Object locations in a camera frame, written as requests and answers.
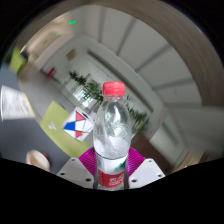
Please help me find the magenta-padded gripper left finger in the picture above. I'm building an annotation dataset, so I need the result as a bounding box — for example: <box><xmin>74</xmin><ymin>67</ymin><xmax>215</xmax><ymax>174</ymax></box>
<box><xmin>56</xmin><ymin>147</ymin><xmax>99</xmax><ymax>190</ymax></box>

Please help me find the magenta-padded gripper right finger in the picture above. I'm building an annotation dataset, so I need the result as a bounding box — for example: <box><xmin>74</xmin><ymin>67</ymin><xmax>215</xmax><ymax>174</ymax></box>
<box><xmin>124</xmin><ymin>147</ymin><xmax>166</xmax><ymax>190</ymax></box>

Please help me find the clear red-capped water bottle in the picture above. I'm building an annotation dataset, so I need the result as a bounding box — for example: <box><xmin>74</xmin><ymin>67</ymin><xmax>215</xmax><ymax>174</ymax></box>
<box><xmin>92</xmin><ymin>81</ymin><xmax>133</xmax><ymax>191</ymax></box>

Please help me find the red and white mug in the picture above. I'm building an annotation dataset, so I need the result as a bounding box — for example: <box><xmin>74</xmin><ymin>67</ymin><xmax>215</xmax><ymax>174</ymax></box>
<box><xmin>25</xmin><ymin>149</ymin><xmax>51</xmax><ymax>173</ymax></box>

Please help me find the white cube with coloured triangles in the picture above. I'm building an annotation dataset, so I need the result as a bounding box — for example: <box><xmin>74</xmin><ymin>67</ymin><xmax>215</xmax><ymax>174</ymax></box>
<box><xmin>62</xmin><ymin>106</ymin><xmax>96</xmax><ymax>143</ymax></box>

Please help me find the yellow-green low table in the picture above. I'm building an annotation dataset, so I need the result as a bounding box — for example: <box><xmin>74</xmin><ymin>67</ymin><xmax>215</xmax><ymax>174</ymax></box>
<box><xmin>39</xmin><ymin>100</ymin><xmax>91</xmax><ymax>158</ymax></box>

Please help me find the group of potted green plants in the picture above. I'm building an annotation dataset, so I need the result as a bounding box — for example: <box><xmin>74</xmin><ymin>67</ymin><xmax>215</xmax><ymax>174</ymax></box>
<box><xmin>68</xmin><ymin>69</ymin><xmax>150</xmax><ymax>134</ymax></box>

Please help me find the white printed booklet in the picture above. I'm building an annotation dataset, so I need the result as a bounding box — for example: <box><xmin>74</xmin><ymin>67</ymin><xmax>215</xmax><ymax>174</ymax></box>
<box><xmin>0</xmin><ymin>85</ymin><xmax>35</xmax><ymax>122</ymax></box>

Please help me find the red fire extinguisher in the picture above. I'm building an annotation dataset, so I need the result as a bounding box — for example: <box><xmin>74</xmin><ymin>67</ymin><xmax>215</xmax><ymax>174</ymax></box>
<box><xmin>46</xmin><ymin>67</ymin><xmax>56</xmax><ymax>79</ymax></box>

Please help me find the yellow-green chair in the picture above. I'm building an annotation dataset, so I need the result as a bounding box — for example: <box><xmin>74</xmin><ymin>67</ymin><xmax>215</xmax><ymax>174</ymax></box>
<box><xmin>8</xmin><ymin>45</ymin><xmax>28</xmax><ymax>75</ymax></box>

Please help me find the framed wall picture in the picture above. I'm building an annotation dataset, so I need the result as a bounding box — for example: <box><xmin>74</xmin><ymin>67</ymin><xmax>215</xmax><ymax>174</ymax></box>
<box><xmin>65</xmin><ymin>48</ymin><xmax>77</xmax><ymax>62</ymax></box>

